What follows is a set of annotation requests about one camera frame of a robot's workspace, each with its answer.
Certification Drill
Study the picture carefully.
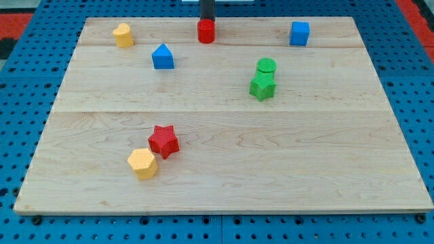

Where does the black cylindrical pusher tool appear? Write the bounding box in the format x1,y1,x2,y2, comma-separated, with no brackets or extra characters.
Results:
199,0,216,21

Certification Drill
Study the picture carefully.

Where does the blue cube block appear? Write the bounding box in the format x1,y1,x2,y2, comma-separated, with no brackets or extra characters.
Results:
290,22,310,46

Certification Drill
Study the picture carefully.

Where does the blue triangle block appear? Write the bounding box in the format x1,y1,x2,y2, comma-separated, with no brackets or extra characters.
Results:
151,43,174,69

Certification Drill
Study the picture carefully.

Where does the red cylinder block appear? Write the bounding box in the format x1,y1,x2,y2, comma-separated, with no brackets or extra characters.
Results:
197,19,216,44

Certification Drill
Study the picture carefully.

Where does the green star block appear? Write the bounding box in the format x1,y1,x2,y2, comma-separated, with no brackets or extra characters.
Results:
249,73,277,102

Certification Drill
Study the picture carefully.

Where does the red star block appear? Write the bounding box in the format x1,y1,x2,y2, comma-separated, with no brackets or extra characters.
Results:
148,125,180,159

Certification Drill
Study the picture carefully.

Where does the yellow heart block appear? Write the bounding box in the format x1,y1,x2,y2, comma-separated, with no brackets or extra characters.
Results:
113,23,134,48

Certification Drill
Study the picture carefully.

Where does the wooden board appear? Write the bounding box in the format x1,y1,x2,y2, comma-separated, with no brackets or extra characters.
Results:
14,17,433,216

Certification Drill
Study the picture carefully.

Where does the green circle block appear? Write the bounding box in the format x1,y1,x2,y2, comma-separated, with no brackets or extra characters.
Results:
256,58,277,77

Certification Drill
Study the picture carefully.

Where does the yellow hexagon block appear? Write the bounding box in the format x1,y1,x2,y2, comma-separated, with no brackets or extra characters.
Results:
127,148,158,180

